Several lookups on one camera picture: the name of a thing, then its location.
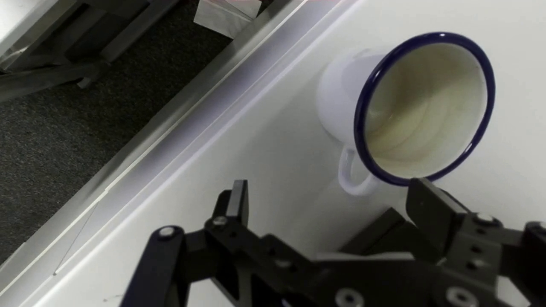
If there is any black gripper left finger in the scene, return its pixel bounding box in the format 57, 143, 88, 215
117, 179, 320, 307

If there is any white enamel cup blue rim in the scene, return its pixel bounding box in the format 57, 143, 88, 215
313, 31, 498, 198

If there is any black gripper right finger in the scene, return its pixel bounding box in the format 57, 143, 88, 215
406, 176, 546, 307

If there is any grey metal frame stand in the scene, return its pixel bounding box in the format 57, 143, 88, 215
0, 0, 180, 106

